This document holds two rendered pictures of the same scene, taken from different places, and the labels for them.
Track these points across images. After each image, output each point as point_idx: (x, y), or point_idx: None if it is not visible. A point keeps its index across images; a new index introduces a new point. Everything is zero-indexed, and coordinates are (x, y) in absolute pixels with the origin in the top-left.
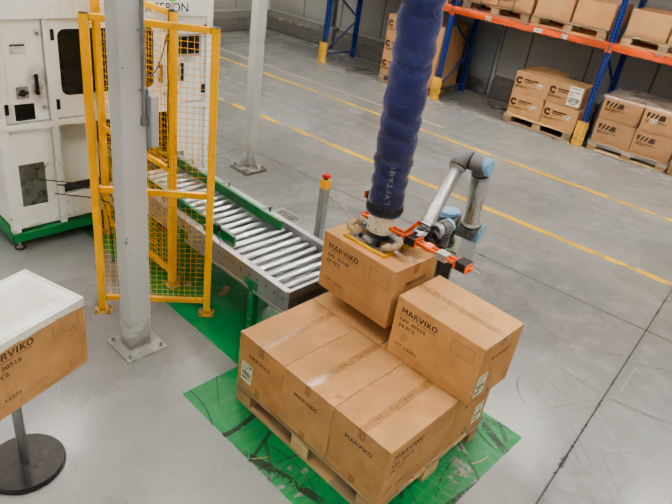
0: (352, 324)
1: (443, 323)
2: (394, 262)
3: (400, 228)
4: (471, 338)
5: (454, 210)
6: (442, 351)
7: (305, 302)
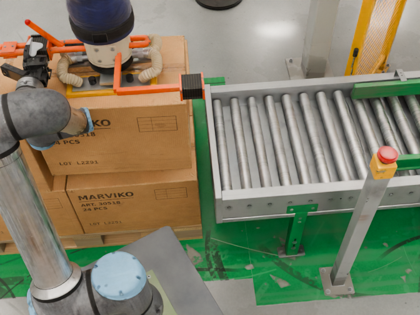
0: None
1: None
2: (58, 53)
3: (72, 47)
4: None
5: (108, 276)
6: None
7: (190, 105)
